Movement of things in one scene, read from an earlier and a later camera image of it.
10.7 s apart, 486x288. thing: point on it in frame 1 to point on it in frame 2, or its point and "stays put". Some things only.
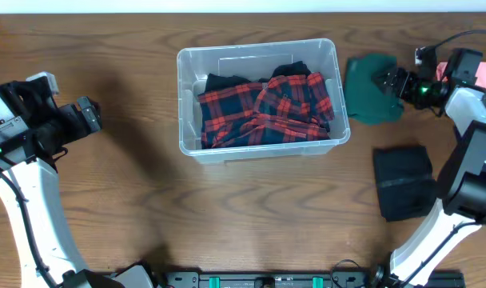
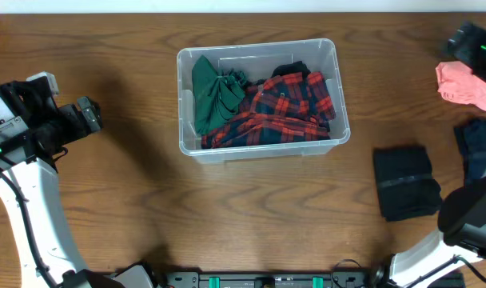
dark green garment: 366,99 to 217,97
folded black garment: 408,190 stays put
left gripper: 88,116 stays put
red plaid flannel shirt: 284,109 stays put
